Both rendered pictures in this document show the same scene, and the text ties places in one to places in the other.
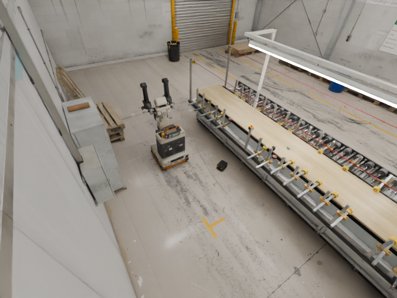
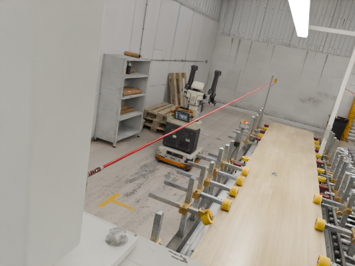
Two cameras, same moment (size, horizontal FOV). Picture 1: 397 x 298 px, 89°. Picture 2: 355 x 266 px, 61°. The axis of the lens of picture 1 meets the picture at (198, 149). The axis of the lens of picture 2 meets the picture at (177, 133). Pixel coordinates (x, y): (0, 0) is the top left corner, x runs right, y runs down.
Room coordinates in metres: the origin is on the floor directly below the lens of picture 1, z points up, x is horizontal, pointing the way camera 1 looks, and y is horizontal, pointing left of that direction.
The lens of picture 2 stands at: (0.24, -3.28, 1.98)
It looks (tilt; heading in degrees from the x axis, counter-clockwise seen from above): 17 degrees down; 54
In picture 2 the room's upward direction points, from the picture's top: 11 degrees clockwise
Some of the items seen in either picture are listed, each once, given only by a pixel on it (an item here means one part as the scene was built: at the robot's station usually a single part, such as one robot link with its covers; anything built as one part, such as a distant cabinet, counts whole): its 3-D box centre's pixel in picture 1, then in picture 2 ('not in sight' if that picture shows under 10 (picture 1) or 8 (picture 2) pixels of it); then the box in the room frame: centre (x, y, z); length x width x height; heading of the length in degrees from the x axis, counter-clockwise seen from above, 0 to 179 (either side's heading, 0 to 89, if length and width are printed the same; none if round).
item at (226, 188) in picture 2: (308, 189); (205, 180); (1.80, -1.62, 0.95); 0.50 x 0.04 x 0.04; 125
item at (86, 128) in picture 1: (97, 149); (123, 99); (2.55, 1.79, 0.78); 0.90 x 0.45 x 1.55; 35
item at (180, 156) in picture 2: (176, 159); (174, 154); (2.95, 0.44, 0.23); 0.41 x 0.02 x 0.08; 124
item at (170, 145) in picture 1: (170, 139); (183, 130); (3.14, 0.59, 0.59); 0.55 x 0.34 x 0.83; 124
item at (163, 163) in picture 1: (169, 152); (180, 152); (3.21, 0.64, 0.16); 0.67 x 0.64 x 0.25; 34
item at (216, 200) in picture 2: (324, 202); (195, 192); (1.60, -1.76, 0.95); 0.50 x 0.04 x 0.04; 125
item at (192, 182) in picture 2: (338, 214); (186, 208); (1.43, -1.90, 0.92); 0.04 x 0.04 x 0.48; 35
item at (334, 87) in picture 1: (340, 80); not in sight; (7.05, -4.86, 0.36); 0.59 x 0.57 x 0.73; 125
